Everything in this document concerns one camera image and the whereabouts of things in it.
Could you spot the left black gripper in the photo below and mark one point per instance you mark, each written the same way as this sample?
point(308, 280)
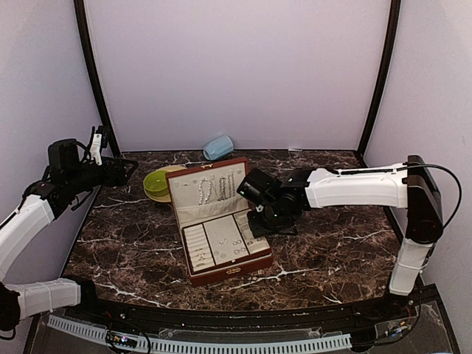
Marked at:
point(120, 178)

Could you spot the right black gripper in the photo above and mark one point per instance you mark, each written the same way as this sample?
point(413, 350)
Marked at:
point(261, 231)

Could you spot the small red jewelry tray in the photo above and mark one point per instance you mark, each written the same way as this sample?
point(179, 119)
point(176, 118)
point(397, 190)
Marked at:
point(222, 240)

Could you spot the large red jewelry box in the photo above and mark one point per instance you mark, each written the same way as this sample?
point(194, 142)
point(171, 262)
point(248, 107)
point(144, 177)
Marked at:
point(201, 194)

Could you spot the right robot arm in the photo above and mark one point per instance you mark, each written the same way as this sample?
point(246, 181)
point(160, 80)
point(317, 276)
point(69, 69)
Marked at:
point(408, 185)

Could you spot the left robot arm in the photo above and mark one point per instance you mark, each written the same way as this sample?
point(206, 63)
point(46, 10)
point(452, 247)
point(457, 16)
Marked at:
point(18, 231)

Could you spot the light blue faceted cup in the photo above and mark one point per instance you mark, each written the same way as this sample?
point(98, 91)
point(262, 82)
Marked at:
point(218, 148)

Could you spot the green bowl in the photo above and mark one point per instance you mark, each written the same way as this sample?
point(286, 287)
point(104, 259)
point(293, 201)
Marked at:
point(155, 183)

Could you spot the beige plate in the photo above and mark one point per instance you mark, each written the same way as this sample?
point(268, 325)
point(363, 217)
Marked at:
point(169, 169)

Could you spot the white cable duct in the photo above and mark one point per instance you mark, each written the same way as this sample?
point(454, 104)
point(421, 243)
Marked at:
point(184, 341)

